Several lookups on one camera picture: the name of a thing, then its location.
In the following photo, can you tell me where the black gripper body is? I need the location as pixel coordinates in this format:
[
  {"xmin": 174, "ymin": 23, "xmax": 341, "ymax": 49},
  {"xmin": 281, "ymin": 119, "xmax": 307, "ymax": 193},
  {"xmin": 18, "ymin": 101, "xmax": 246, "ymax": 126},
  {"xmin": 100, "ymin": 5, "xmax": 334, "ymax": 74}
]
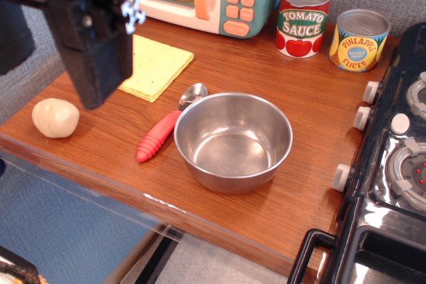
[{"xmin": 48, "ymin": 0, "xmax": 146, "ymax": 51}]

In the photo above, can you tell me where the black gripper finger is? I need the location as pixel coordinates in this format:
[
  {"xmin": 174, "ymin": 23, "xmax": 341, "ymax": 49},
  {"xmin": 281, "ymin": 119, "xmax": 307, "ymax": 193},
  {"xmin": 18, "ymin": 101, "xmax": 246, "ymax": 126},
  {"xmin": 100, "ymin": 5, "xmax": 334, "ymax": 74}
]
[{"xmin": 59, "ymin": 36, "xmax": 132, "ymax": 110}]

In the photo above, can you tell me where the stainless steel bowl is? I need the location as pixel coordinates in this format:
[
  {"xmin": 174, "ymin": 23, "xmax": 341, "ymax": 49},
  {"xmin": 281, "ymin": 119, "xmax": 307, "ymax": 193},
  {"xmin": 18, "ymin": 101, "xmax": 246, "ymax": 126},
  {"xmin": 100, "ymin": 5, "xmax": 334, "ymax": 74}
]
[{"xmin": 174, "ymin": 92, "xmax": 294, "ymax": 194}]

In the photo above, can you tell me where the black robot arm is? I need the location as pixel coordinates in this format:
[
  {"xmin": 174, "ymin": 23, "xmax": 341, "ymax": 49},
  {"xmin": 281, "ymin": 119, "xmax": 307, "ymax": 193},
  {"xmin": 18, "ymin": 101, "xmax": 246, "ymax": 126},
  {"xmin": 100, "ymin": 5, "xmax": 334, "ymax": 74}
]
[{"xmin": 1, "ymin": 0, "xmax": 146, "ymax": 110}]

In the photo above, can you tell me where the yellow folded towel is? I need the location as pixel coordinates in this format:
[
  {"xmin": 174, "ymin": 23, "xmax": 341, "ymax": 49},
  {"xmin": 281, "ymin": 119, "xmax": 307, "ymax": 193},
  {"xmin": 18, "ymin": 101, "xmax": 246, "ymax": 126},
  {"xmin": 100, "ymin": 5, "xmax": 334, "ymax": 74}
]
[{"xmin": 118, "ymin": 35, "xmax": 194, "ymax": 102}]

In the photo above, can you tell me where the beige toy potato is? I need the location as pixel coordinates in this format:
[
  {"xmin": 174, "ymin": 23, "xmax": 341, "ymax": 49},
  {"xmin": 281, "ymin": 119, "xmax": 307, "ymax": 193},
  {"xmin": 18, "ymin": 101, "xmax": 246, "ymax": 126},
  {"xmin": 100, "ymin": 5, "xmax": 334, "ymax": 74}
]
[{"xmin": 32, "ymin": 98, "xmax": 80, "ymax": 138}]

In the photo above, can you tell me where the tomato sauce can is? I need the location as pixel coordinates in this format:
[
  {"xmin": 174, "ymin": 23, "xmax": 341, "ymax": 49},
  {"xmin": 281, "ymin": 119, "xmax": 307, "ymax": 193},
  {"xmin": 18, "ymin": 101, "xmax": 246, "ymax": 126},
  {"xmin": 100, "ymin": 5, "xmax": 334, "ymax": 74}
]
[{"xmin": 276, "ymin": 0, "xmax": 331, "ymax": 59}]

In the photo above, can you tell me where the pineapple slices can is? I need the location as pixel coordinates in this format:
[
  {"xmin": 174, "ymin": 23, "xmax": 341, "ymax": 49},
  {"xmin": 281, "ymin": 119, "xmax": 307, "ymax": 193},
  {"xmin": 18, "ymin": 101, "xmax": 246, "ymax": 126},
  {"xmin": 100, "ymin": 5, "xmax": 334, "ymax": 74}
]
[{"xmin": 329, "ymin": 9, "xmax": 391, "ymax": 72}]

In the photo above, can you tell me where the white stove knob bottom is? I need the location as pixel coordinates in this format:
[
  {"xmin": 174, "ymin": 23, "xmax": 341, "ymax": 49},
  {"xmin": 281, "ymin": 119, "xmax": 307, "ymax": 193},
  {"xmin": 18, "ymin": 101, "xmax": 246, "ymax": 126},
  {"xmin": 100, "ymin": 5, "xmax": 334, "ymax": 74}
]
[{"xmin": 332, "ymin": 164, "xmax": 351, "ymax": 192}]

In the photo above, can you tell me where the white stove knob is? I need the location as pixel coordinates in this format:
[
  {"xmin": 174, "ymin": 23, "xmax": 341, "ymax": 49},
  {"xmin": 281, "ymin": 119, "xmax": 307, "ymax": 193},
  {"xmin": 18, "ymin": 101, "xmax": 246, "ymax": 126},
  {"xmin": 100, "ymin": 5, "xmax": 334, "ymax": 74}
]
[
  {"xmin": 332, "ymin": 164, "xmax": 351, "ymax": 192},
  {"xmin": 363, "ymin": 81, "xmax": 380, "ymax": 104},
  {"xmin": 353, "ymin": 106, "xmax": 371, "ymax": 131}
]

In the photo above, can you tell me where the white stove knob middle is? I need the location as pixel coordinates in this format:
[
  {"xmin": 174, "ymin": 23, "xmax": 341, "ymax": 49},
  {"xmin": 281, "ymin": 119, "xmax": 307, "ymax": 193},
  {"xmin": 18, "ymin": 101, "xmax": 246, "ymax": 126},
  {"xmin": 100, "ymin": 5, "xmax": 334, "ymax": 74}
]
[{"xmin": 353, "ymin": 106, "xmax": 371, "ymax": 131}]

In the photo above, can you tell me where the white stove knob top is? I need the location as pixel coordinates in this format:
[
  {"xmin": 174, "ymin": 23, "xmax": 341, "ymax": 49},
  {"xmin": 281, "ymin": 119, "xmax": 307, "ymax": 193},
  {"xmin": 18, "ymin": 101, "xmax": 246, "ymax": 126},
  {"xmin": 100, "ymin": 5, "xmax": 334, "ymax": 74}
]
[{"xmin": 363, "ymin": 81, "xmax": 380, "ymax": 104}]

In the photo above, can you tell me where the black toy stove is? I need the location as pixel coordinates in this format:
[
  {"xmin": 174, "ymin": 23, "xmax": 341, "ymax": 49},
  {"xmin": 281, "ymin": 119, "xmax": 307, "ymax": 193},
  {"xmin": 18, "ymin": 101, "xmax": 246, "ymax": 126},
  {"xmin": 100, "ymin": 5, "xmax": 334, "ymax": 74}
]
[{"xmin": 314, "ymin": 23, "xmax": 425, "ymax": 283}]

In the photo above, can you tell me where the red handled metal spoon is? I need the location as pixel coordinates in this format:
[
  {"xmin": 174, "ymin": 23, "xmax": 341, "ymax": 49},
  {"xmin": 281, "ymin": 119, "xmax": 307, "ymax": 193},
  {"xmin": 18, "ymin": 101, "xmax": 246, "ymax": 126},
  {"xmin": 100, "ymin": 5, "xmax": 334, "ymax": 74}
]
[{"xmin": 136, "ymin": 83, "xmax": 208, "ymax": 163}]

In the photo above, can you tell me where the black oven door handle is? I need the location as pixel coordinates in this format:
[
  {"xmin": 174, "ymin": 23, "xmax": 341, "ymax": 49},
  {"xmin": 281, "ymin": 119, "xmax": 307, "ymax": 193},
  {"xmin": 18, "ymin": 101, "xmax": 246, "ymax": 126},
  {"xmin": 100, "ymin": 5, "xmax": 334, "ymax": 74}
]
[{"xmin": 288, "ymin": 229, "xmax": 337, "ymax": 284}]

